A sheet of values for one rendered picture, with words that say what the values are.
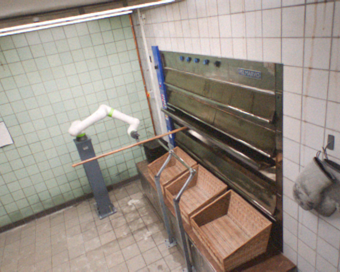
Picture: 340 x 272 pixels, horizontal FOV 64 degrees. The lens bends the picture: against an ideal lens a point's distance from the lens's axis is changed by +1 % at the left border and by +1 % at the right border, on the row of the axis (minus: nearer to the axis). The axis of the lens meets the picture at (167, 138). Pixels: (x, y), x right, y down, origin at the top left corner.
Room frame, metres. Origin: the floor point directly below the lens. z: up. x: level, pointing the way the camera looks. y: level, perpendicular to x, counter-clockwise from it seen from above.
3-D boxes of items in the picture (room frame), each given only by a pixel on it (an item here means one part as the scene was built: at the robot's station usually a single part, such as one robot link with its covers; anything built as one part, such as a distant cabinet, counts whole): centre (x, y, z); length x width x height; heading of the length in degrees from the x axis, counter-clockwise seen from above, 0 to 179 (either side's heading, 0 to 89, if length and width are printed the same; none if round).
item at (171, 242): (2.58, 0.15, 0.59); 1.27 x 0.31 x 1.17; 19
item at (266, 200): (2.48, -0.42, 1.02); 1.79 x 0.11 x 0.19; 19
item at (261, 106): (2.48, -0.42, 1.80); 1.79 x 0.11 x 0.19; 19
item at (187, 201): (2.38, -0.17, 0.72); 0.56 x 0.49 x 0.28; 20
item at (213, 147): (2.49, -0.44, 1.16); 1.80 x 0.06 x 0.04; 19
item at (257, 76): (2.49, -0.45, 1.99); 1.80 x 0.08 x 0.21; 19
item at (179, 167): (2.94, 0.03, 0.72); 0.56 x 0.49 x 0.28; 18
